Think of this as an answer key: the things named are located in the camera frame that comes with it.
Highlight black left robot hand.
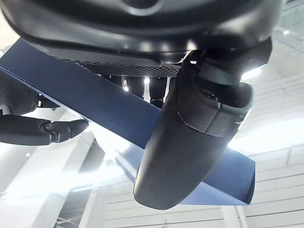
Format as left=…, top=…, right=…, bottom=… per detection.
left=0, top=0, right=282, bottom=210

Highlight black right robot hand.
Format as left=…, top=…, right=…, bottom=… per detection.
left=0, top=68, right=90, bottom=147

